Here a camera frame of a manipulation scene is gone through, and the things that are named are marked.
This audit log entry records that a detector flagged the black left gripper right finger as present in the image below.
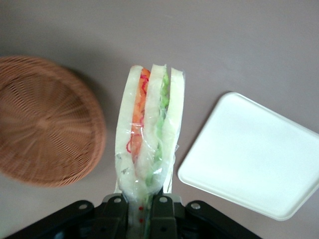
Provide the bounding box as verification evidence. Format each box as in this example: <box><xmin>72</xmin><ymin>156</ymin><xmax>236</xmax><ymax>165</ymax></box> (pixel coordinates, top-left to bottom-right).
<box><xmin>149</xmin><ymin>195</ymin><xmax>179</xmax><ymax>239</ymax></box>

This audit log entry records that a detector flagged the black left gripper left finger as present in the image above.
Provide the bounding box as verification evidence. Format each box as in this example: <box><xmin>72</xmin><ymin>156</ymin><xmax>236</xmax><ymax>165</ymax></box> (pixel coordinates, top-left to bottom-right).
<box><xmin>96</xmin><ymin>195</ymin><xmax>130</xmax><ymax>239</ymax></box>

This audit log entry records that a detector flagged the plastic triangle sandwich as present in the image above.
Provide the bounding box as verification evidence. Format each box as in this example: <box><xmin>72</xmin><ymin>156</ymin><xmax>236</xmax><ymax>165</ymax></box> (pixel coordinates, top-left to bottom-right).
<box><xmin>114</xmin><ymin>63</ymin><xmax>187</xmax><ymax>239</ymax></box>

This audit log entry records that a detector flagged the cream white plastic tray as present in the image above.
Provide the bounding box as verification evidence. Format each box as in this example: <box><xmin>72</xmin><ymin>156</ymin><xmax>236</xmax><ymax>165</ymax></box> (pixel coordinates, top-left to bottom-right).
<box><xmin>177</xmin><ymin>92</ymin><xmax>319</xmax><ymax>221</ymax></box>

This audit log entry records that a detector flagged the brown round wicker basket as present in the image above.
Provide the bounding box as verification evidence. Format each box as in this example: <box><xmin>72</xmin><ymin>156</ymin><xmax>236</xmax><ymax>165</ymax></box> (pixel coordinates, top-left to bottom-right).
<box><xmin>0</xmin><ymin>56</ymin><xmax>107</xmax><ymax>187</ymax></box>

